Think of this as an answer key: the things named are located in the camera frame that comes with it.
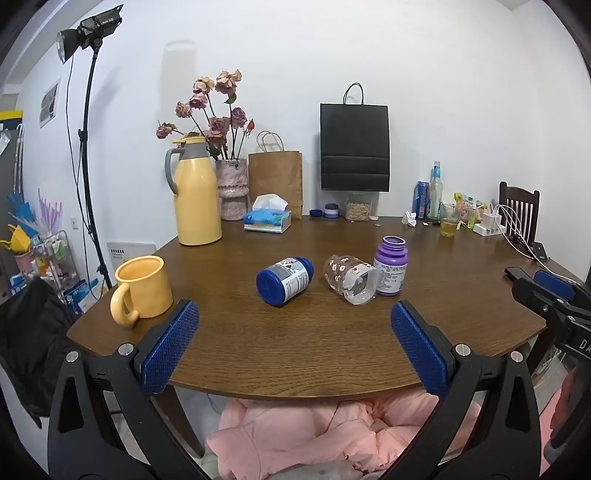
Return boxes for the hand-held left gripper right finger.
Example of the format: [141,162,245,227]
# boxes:
[383,300,543,480]

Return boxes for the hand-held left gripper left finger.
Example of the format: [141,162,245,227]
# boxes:
[47,299,209,480]

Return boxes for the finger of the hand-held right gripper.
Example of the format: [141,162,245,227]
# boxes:
[533,270,591,306]
[511,277,591,325]

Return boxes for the printed clear glass cup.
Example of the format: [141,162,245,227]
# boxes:
[322,254,379,306]

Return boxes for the yellow ceramic mug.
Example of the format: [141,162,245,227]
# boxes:
[110,255,175,328]

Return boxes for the purple pill bottle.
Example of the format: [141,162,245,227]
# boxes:
[373,236,409,296]

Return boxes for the dark wooden chair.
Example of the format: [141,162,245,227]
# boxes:
[499,181,541,244]

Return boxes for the white power strip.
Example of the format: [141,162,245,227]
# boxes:
[473,203,507,237]

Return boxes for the blue tissue packs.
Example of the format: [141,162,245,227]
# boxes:
[9,272,100,317]

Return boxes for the glass of yellow liquid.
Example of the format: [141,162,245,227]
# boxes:
[440,203,459,237]

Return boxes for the colourful snack packets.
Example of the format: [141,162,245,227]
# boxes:
[452,192,486,229]

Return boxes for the blue pill bottle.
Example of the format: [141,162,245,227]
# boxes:
[256,257,315,307]

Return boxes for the black jacket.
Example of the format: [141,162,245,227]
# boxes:
[0,277,80,430]

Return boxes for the clear glass bottle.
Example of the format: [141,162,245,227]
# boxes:
[427,161,444,219]

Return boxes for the metal storage cart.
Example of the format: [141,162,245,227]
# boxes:
[31,230,80,289]

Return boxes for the blue drink can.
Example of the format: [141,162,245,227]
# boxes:
[414,181,431,219]

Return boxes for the yellow thermos jug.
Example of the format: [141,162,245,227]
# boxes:
[165,136,223,246]

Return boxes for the pink padded jacket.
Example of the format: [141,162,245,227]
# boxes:
[205,387,482,480]

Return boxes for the clear container of seeds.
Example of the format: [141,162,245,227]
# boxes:
[345,191,373,222]

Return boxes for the blue tissue box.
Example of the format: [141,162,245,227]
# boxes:
[243,194,292,234]

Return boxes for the pink speckled vase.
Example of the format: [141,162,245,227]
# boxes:
[215,158,250,221]

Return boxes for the purple plastic hangers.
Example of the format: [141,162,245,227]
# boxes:
[38,188,64,237]

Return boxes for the black light stand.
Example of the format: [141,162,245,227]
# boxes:
[76,39,116,292]

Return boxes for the yellow plastic dustpan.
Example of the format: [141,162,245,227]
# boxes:
[0,224,34,256]

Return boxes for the brown paper bag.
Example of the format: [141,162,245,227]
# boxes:
[248,131,304,219]

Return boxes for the blue plastic hangers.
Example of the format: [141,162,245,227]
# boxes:
[6,191,38,225]

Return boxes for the black paper bag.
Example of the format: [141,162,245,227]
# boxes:
[320,82,390,193]

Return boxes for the dried pink roses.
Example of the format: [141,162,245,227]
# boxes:
[156,69,256,161]

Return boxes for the black studio light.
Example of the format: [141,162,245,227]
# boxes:
[56,4,124,64]

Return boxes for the white charging cables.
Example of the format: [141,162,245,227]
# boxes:
[490,204,546,265]

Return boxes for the wall poster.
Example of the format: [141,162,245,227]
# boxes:
[39,78,62,128]

